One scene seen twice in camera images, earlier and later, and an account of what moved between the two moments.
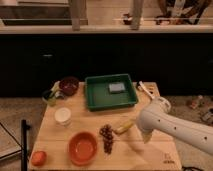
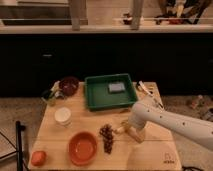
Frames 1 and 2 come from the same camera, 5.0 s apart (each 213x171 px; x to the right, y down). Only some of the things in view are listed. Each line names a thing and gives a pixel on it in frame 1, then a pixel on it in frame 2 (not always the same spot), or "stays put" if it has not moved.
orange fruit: [39, 158] stays put
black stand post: [23, 143] to [19, 147]
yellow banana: [123, 128] stays put
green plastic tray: [109, 91] stays put
